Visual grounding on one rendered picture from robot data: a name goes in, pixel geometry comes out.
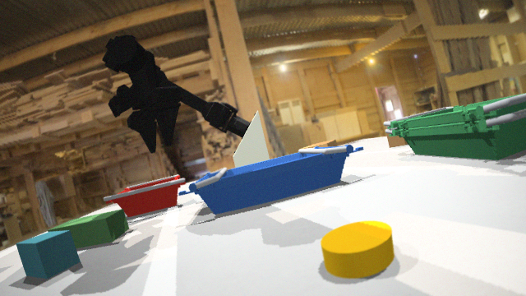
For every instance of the yellow short cylinder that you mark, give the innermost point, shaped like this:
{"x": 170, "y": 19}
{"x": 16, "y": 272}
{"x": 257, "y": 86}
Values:
{"x": 358, "y": 250}

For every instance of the blue plastic tray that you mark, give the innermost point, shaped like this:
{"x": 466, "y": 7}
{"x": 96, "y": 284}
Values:
{"x": 271, "y": 180}

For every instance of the teal block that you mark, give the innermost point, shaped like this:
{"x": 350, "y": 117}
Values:
{"x": 48, "y": 254}

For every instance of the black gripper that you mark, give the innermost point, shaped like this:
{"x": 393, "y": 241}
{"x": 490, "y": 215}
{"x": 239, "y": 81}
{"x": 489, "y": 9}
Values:
{"x": 161, "y": 103}

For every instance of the green block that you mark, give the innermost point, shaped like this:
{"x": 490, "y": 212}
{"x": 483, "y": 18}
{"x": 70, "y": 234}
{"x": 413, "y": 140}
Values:
{"x": 95, "y": 229}

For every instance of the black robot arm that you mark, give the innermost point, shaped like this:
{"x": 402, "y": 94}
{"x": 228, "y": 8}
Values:
{"x": 125, "y": 54}

